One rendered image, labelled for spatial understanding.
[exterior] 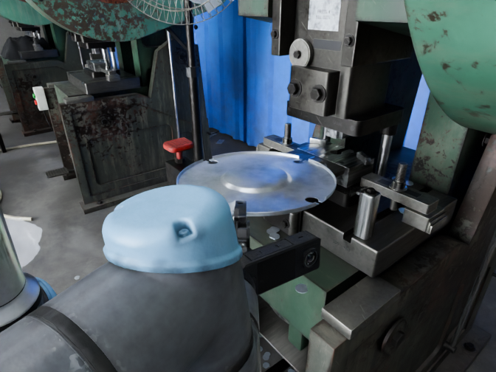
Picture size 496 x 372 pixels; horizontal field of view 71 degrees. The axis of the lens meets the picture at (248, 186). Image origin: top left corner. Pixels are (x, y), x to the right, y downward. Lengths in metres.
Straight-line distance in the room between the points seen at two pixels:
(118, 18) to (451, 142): 1.50
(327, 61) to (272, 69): 1.92
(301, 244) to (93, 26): 1.59
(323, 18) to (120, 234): 0.59
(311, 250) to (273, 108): 2.29
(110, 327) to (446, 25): 0.31
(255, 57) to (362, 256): 2.24
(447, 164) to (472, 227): 0.16
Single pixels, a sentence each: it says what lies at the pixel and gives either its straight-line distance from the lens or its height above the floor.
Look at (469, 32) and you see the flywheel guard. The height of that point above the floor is 1.06.
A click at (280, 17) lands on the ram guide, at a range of 0.74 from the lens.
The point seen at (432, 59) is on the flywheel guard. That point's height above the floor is 1.04.
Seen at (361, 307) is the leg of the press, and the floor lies 0.64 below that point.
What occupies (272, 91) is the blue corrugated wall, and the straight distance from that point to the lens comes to 2.65.
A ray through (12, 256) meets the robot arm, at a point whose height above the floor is 0.77.
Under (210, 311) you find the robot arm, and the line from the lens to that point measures 0.20.
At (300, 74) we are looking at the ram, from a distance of 0.71.
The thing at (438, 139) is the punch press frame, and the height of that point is 0.81.
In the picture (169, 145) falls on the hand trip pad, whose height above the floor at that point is 0.76.
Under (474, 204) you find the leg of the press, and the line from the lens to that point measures 0.95.
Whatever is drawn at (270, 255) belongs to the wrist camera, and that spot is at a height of 0.84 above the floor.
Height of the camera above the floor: 1.08
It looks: 28 degrees down
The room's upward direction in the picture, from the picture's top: straight up
